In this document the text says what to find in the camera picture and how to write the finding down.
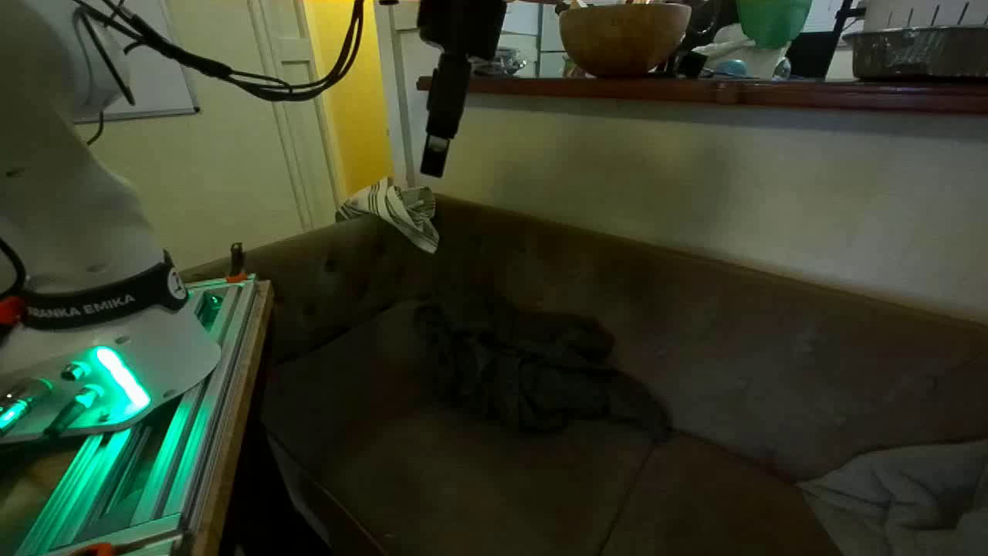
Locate white and green striped towel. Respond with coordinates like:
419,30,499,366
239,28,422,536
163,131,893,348
336,181,441,254

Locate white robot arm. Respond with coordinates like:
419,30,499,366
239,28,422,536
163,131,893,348
0,0,218,446

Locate dark crumpled blanket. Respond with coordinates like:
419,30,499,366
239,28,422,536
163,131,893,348
414,303,673,446

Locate wooden bowl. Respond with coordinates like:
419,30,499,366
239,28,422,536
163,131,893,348
558,0,693,77

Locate green vase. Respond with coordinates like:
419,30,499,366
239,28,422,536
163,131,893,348
735,0,811,49

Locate dark wooden shelf ledge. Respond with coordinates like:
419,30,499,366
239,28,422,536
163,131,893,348
414,70,988,117

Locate grey pillow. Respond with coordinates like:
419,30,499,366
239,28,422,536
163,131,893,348
799,440,988,556

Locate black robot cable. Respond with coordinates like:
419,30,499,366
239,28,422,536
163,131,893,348
72,0,370,104

